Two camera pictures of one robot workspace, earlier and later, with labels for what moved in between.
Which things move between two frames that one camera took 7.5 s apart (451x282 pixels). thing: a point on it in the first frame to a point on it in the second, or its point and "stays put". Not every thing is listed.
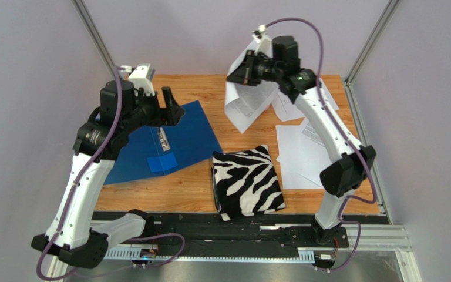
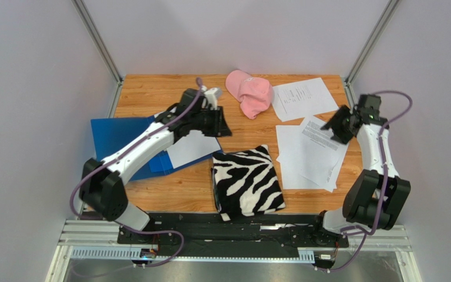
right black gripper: (251, 69) to (340, 127)
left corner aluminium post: (90, 29) stays put
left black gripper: (174, 111) to (219, 127)
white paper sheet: (305, 141) to (290, 144)
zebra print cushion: (246, 183) stays put
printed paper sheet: (245, 104) to (194, 145)
